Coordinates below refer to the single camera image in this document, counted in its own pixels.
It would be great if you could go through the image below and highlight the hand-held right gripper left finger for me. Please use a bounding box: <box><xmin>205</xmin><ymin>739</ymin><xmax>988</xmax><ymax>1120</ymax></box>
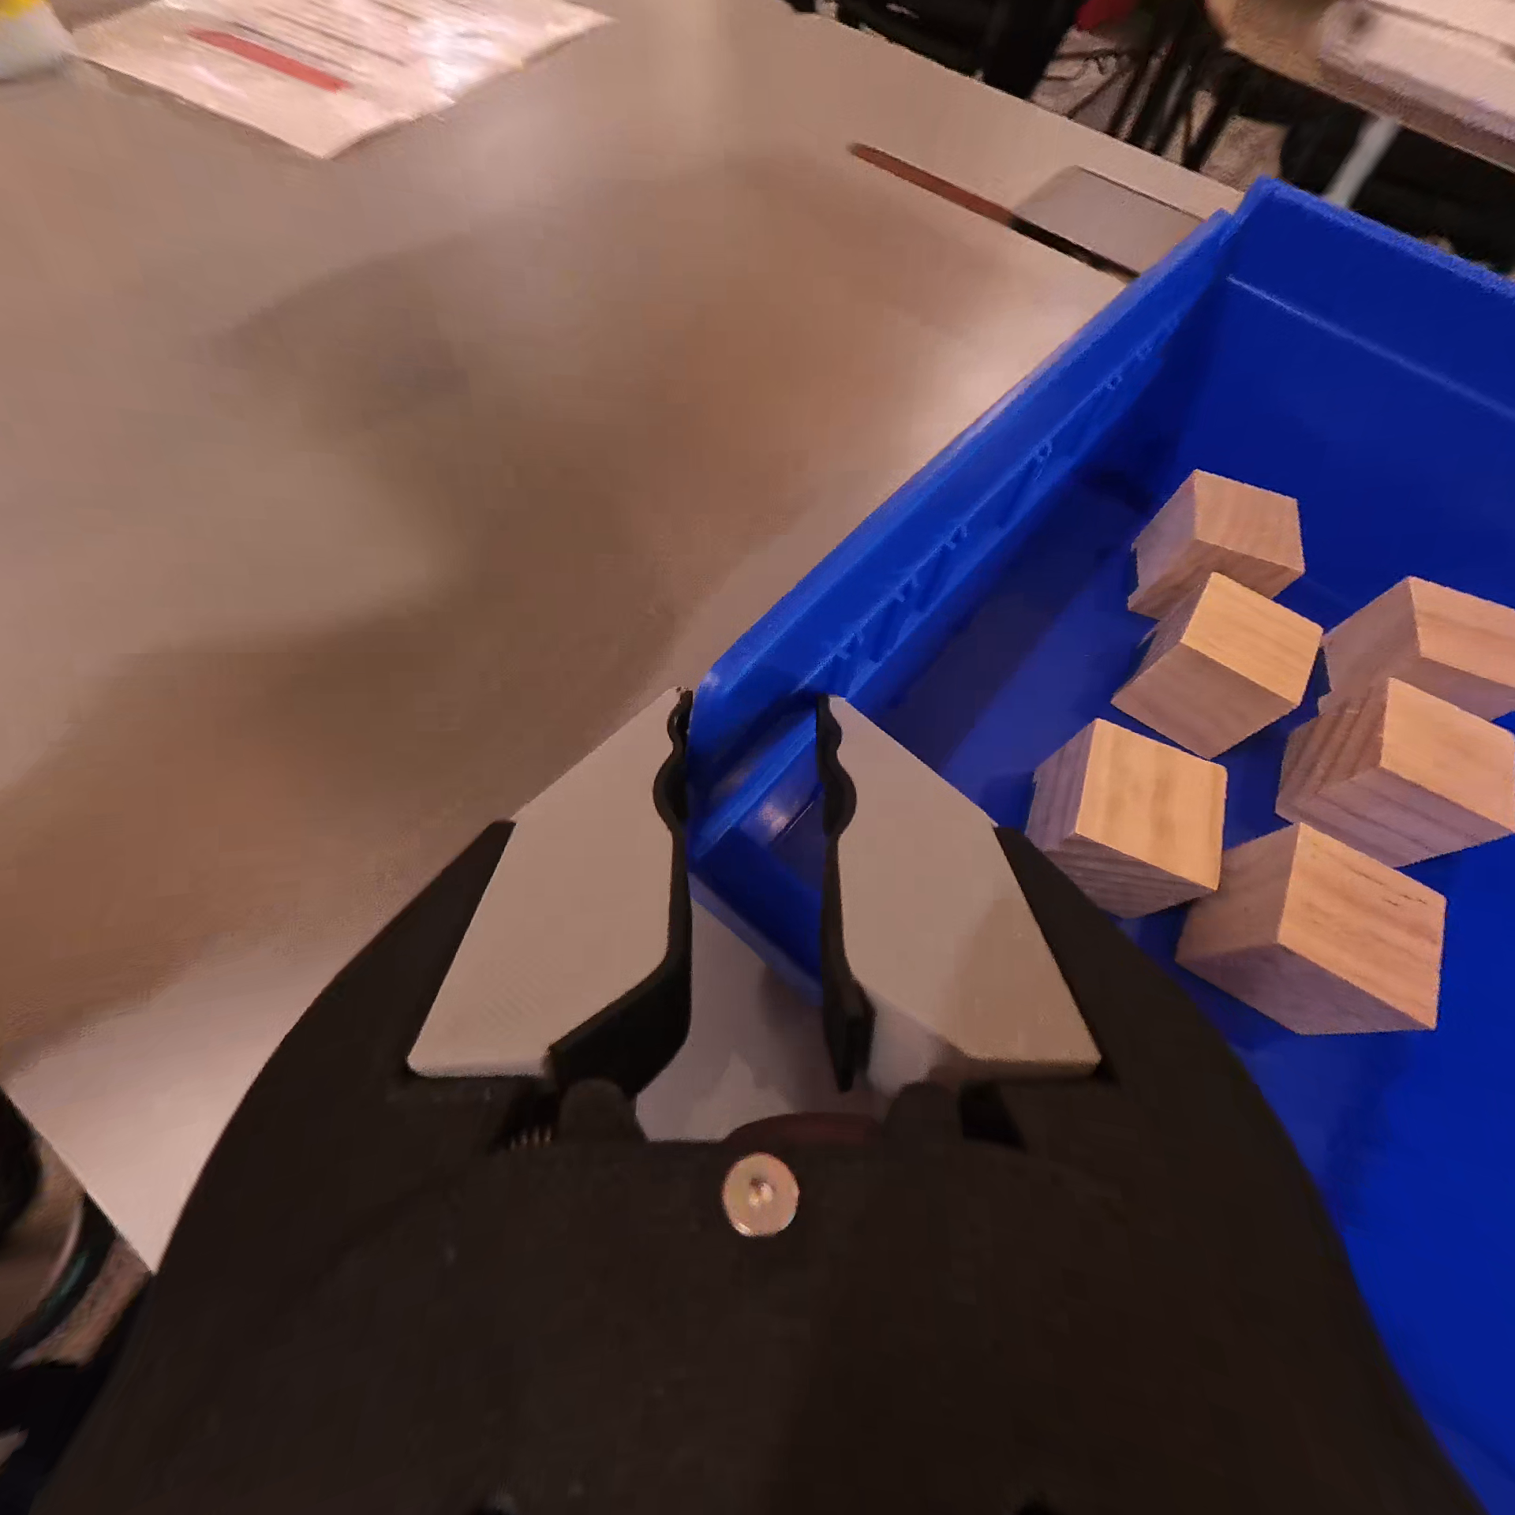
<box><xmin>406</xmin><ymin>689</ymin><xmax>696</xmax><ymax>1091</ymax></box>

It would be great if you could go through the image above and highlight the blue plastic bin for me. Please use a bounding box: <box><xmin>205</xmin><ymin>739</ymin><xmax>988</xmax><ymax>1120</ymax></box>
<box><xmin>687</xmin><ymin>177</ymin><xmax>1515</xmax><ymax>1515</ymax></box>

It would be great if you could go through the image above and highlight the instruction sheet on stand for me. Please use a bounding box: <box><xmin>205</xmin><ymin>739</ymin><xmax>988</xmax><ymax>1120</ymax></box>
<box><xmin>1206</xmin><ymin>0</ymin><xmax>1515</xmax><ymax>173</ymax></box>

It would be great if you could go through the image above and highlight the pile of wooden cubes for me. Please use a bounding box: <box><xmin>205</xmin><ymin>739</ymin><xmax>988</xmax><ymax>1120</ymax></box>
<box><xmin>1024</xmin><ymin>469</ymin><xmax>1515</xmax><ymax>1037</ymax></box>

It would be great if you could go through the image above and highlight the white printed paper sheet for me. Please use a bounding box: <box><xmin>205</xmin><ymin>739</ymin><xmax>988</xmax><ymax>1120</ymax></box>
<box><xmin>70</xmin><ymin>0</ymin><xmax>613</xmax><ymax>160</ymax></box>

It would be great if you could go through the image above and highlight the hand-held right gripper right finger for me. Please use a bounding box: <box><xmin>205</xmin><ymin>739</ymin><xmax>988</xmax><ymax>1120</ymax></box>
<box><xmin>813</xmin><ymin>694</ymin><xmax>1102</xmax><ymax>1093</ymax></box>

